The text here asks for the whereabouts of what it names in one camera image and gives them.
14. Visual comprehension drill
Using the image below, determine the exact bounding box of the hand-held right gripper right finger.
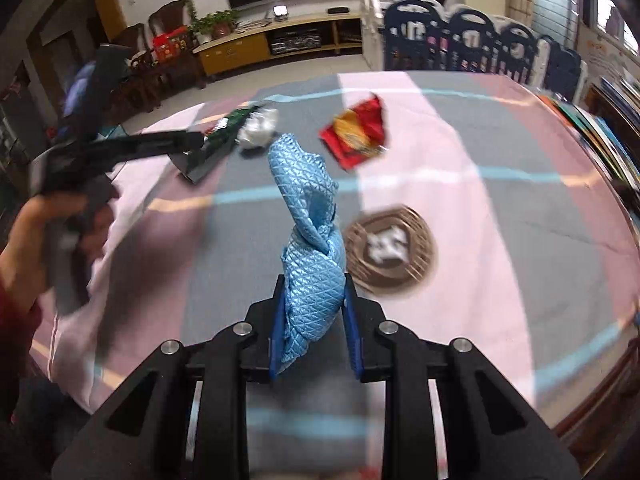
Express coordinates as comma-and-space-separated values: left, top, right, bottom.
341, 277, 583, 480

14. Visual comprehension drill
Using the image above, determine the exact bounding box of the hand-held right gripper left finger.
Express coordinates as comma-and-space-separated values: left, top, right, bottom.
50, 274, 287, 480

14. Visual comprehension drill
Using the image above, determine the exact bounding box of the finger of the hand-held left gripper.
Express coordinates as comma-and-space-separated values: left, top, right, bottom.
169, 139, 237, 184
95, 129, 210, 165

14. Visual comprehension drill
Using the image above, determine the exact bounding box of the green snack packet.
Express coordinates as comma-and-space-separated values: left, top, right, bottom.
205, 102, 266, 148

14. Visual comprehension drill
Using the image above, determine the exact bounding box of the blue textured cloth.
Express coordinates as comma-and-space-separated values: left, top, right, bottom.
266, 132, 347, 376

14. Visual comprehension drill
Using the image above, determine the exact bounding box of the person's left hand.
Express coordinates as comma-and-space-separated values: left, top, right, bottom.
0, 192, 116, 295

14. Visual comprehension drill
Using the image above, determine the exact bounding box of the dark wooden armchair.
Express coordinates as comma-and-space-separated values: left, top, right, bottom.
107, 22, 161, 113
148, 0, 206, 91

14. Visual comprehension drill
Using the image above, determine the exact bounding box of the crumpled white paper ball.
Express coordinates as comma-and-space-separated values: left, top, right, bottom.
236, 107, 280, 151

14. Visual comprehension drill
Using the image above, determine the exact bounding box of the red gift box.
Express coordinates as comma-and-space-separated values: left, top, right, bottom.
151, 25, 193, 63

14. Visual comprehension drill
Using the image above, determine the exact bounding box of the yellow wooden television cabinet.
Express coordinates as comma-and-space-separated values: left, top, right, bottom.
192, 7, 371, 78

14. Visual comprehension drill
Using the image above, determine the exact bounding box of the green potted plant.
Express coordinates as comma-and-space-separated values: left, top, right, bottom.
192, 10, 240, 43

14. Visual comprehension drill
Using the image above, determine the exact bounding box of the red and yellow snack packet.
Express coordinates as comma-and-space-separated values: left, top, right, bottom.
319, 94, 392, 172

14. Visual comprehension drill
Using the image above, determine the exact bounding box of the pink grey striped tablecloth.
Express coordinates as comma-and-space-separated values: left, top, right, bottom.
30, 70, 640, 461

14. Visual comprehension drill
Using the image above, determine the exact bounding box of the white playpen fence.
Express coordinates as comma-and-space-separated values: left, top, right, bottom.
360, 0, 401, 68

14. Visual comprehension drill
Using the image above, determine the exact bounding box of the navy playpen fence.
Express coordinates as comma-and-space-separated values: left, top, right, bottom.
382, 0, 588, 103

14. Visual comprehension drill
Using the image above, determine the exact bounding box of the row of books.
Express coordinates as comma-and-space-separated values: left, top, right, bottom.
542, 77, 640, 196

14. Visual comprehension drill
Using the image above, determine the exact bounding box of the window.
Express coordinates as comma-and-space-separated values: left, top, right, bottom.
592, 0, 640, 56

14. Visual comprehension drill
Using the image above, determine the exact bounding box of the wall chart poster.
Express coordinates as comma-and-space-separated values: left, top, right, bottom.
575, 25, 640, 91

